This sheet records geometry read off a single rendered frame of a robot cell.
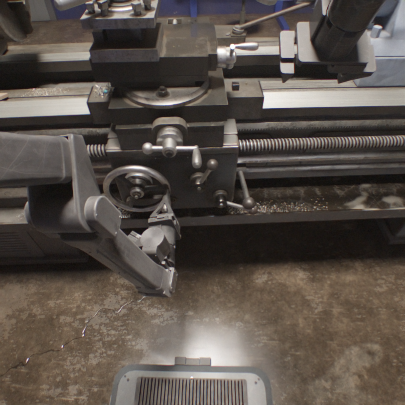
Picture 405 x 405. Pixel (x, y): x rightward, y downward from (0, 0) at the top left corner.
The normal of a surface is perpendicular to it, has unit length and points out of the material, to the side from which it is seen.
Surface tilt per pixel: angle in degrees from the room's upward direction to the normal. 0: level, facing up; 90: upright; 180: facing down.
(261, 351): 0
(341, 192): 0
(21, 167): 82
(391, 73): 90
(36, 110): 36
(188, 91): 0
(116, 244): 81
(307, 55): 30
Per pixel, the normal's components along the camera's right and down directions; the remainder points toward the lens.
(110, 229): 0.98, -0.02
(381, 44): 0.04, 0.38
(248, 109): 0.04, 0.77
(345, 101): 0.02, -0.06
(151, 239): -0.18, -0.62
